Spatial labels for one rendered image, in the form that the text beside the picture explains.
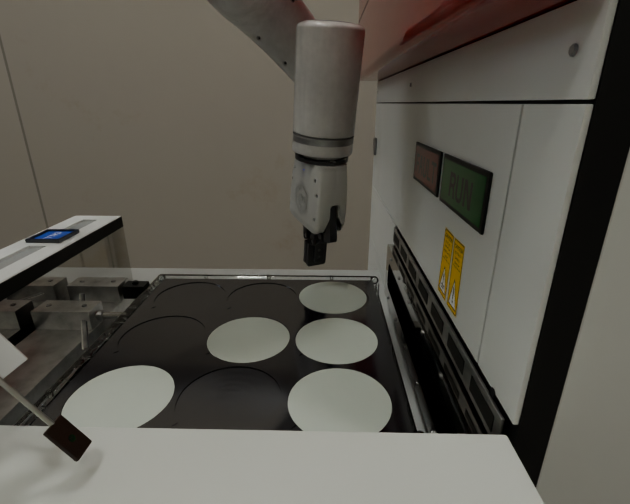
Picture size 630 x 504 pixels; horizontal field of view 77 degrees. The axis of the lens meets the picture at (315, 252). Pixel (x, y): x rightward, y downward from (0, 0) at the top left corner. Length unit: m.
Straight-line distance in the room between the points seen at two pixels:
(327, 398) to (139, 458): 0.19
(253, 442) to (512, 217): 0.22
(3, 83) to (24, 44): 0.26
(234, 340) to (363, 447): 0.26
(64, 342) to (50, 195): 2.37
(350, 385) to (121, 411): 0.22
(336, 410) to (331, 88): 0.36
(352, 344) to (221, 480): 0.26
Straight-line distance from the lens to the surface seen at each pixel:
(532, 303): 0.27
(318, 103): 0.51
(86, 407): 0.46
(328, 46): 0.51
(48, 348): 0.62
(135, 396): 0.45
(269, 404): 0.41
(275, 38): 0.61
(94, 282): 0.71
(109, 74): 2.62
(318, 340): 0.49
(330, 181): 0.53
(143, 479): 0.28
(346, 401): 0.41
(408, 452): 0.28
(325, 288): 0.62
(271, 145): 2.32
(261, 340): 0.50
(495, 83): 0.34
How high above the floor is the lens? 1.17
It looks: 21 degrees down
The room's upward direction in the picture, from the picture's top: straight up
